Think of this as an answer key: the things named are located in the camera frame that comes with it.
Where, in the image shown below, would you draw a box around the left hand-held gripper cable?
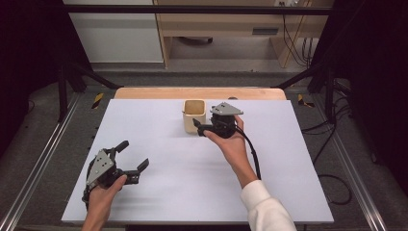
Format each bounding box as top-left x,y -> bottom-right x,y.
81,160 -> 99,211

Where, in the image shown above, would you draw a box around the wooden desk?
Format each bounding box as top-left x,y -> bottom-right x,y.
152,0 -> 335,69

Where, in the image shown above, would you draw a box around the aluminium floor rail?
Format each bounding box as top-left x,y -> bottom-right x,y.
311,95 -> 390,231
0,91 -> 82,231

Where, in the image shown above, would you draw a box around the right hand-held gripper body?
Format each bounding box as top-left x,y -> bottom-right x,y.
196,101 -> 244,140

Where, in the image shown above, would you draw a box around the person's left hand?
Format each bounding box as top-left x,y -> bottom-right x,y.
86,174 -> 129,225

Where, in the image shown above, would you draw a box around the white table mat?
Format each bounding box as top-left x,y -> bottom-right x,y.
61,98 -> 335,225

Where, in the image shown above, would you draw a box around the black floor cable loop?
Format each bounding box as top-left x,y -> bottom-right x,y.
317,173 -> 353,207

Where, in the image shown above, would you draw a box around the black floor cables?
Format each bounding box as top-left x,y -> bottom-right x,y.
300,78 -> 353,166

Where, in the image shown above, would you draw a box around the hand-held gripper cable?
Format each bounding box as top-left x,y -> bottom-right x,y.
235,124 -> 263,181
81,160 -> 99,211

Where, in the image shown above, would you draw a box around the yellow black floor tape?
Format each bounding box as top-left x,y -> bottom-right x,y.
90,91 -> 106,111
295,93 -> 316,109

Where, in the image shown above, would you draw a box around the person's right hand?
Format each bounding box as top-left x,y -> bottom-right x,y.
203,115 -> 249,164

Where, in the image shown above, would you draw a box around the black curtain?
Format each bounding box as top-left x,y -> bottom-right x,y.
311,0 -> 408,195
0,0 -> 94,159

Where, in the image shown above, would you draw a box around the hanging black cable bundle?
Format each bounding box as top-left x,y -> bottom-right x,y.
281,13 -> 316,69

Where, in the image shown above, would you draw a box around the square wooden cup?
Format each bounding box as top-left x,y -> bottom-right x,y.
182,98 -> 207,135

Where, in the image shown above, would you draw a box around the black metal stand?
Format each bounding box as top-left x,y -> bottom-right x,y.
57,60 -> 125,123
271,62 -> 337,125

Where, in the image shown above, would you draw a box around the grey desk drawer handle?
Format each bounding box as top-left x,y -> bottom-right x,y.
251,27 -> 280,36

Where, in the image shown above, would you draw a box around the white cabinet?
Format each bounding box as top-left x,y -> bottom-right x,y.
63,0 -> 165,64

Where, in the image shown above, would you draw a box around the white sleeve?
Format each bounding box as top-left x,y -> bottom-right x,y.
240,179 -> 298,231

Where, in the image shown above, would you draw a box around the black horizontal frame bar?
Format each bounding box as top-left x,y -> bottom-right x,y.
62,4 -> 333,15

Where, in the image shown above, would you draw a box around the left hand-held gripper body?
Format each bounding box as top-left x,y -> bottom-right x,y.
85,147 -> 142,190

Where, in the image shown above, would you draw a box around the right hand-held gripper cable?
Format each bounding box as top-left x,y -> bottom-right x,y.
235,124 -> 263,181

